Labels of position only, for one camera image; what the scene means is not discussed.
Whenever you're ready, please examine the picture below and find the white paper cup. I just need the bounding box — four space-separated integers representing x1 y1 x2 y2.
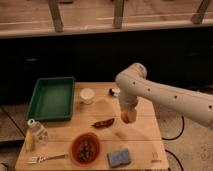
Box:
80 88 95 105

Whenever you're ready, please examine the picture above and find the yellow small object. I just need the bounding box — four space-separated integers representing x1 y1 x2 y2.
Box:
25 131 34 151

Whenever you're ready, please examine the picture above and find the black and white brush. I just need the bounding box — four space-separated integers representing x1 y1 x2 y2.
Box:
109 88 120 97

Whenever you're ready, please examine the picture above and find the black cable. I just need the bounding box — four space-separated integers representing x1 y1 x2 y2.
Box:
161 114 186 171

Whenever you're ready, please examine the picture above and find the green plastic tray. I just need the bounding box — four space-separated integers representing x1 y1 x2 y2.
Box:
26 77 75 121

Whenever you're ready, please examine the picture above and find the dried red chili pepper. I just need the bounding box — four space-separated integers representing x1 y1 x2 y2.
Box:
92 118 115 128

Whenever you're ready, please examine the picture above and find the red orange apple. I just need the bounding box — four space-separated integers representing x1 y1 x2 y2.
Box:
121 112 130 124

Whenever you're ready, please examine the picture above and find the blue sponge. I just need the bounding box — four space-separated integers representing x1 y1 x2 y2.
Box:
107 148 131 168

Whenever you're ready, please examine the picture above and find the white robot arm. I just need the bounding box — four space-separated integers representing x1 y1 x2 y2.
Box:
115 63 213 130

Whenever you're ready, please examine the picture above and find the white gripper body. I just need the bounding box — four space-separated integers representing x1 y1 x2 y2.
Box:
118 91 138 110

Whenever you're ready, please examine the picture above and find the silver fork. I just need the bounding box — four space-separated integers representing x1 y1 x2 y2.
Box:
27 154 68 164

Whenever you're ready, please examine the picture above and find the orange bowl with contents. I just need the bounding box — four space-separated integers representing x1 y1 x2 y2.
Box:
69 132 100 167

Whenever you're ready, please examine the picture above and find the clear plastic bottle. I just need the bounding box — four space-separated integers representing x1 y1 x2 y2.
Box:
27 119 48 145

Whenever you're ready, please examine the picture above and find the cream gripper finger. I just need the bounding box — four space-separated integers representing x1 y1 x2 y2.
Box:
128 109 137 123

